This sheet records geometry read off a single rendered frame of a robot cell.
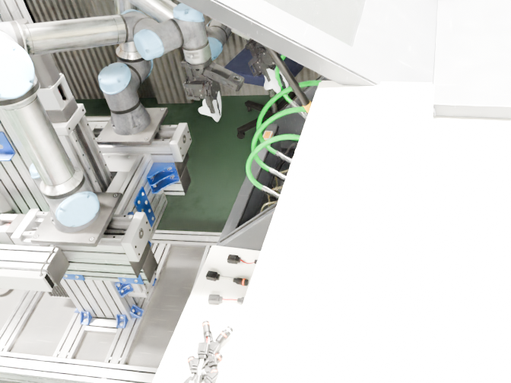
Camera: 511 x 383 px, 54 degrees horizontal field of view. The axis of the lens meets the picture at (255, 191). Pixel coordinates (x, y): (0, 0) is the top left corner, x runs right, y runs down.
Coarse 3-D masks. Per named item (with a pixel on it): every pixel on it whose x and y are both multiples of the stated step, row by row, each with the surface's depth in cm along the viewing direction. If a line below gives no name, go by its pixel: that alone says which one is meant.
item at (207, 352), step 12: (204, 324) 126; (204, 336) 126; (228, 336) 124; (204, 348) 119; (216, 348) 121; (192, 360) 120; (204, 360) 119; (216, 360) 120; (192, 372) 118; (204, 372) 119; (216, 372) 118
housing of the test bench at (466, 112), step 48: (480, 0) 129; (480, 48) 112; (480, 96) 99; (432, 144) 95; (480, 144) 93; (432, 192) 86; (480, 192) 84; (432, 240) 78; (480, 240) 77; (432, 288) 72; (480, 288) 71; (432, 336) 66; (480, 336) 66
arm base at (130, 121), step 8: (136, 104) 186; (112, 112) 187; (120, 112) 185; (128, 112) 185; (136, 112) 187; (144, 112) 191; (112, 120) 191; (120, 120) 187; (128, 120) 187; (136, 120) 188; (144, 120) 190; (120, 128) 188; (128, 128) 188; (136, 128) 189; (144, 128) 191
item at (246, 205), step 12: (276, 132) 194; (276, 144) 197; (264, 156) 183; (252, 168) 179; (264, 180) 185; (240, 192) 170; (252, 192) 173; (264, 192) 186; (240, 204) 166; (252, 204) 174; (240, 216) 162; (252, 216) 175; (228, 228) 159
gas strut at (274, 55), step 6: (270, 54) 103; (276, 54) 103; (276, 60) 104; (282, 60) 104; (282, 66) 105; (282, 72) 106; (288, 72) 106; (288, 78) 106; (294, 78) 107; (294, 84) 107; (294, 90) 108; (300, 90) 108; (300, 96) 109; (300, 102) 110; (306, 102) 110; (306, 108) 111
